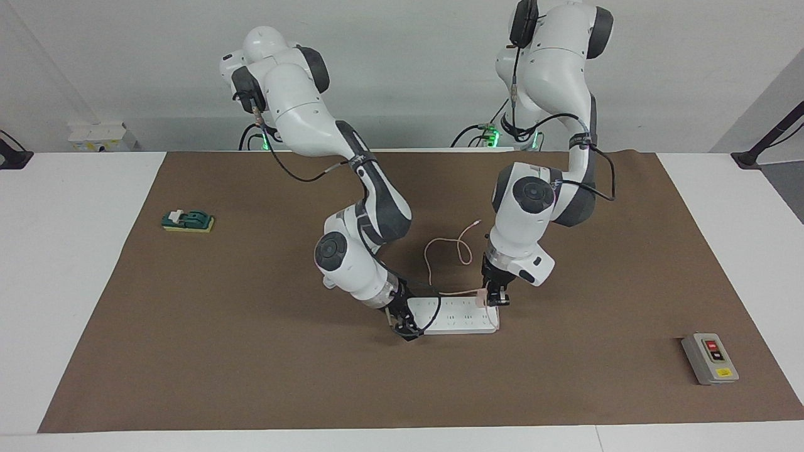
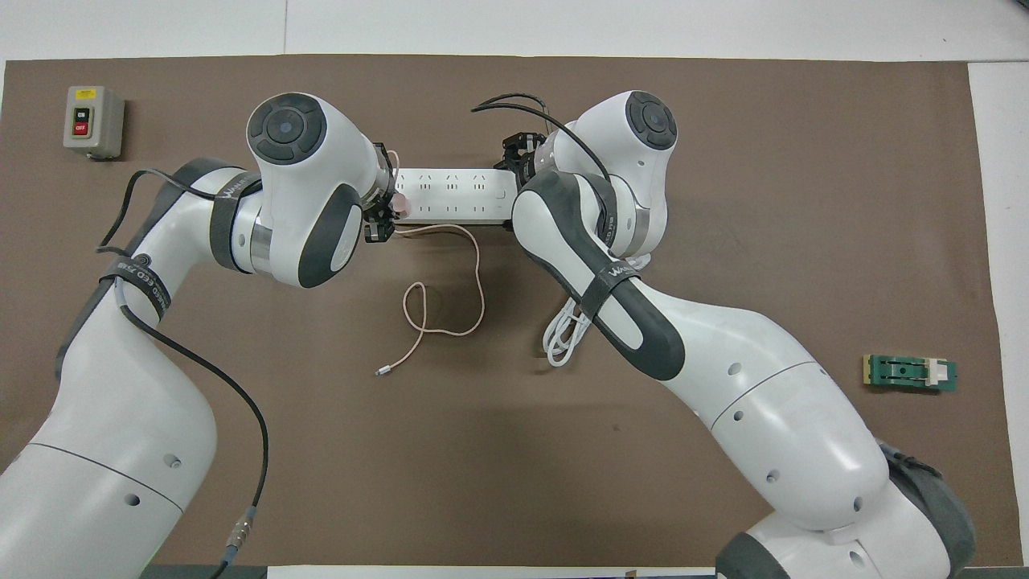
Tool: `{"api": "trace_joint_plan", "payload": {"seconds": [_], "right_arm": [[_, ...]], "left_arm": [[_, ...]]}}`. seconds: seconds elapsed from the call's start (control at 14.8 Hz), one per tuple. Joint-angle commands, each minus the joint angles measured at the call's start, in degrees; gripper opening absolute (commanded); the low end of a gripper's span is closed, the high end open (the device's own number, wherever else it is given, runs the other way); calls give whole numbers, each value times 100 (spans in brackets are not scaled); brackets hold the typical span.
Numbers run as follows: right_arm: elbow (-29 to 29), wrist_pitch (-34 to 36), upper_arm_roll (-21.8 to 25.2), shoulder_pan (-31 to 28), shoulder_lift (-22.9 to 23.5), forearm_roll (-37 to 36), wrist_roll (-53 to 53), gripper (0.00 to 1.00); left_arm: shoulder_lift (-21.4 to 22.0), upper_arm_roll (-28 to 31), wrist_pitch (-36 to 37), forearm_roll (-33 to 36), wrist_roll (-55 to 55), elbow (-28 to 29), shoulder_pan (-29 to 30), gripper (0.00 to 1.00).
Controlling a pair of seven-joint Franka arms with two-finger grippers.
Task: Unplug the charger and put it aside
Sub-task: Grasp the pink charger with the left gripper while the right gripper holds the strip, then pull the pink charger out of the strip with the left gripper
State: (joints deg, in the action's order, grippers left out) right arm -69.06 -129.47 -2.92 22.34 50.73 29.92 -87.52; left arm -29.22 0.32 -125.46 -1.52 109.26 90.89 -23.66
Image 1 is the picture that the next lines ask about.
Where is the white power strip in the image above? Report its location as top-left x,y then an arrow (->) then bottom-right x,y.
405,296 -> 503,335

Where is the pink charging cable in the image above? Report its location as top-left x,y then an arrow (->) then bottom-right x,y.
424,220 -> 503,330

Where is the brown table mat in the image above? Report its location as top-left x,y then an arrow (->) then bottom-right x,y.
38,151 -> 804,434

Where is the black clamp stand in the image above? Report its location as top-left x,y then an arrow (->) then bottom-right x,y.
732,100 -> 804,169
0,129 -> 33,170

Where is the white box with labels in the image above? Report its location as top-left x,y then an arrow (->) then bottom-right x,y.
68,122 -> 138,153

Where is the black base cable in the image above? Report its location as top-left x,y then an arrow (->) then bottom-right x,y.
449,97 -> 509,148
239,122 -> 268,151

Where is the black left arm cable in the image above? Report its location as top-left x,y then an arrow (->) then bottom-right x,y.
502,25 -> 616,203

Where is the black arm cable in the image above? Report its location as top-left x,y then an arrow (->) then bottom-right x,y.
502,25 -> 616,203
236,94 -> 378,184

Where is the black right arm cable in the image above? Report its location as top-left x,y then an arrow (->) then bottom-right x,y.
236,94 -> 378,184

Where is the grey on off switch box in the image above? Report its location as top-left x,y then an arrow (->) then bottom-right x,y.
681,333 -> 740,385

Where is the green knife switch yellow base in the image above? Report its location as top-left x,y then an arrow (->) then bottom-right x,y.
161,208 -> 215,234

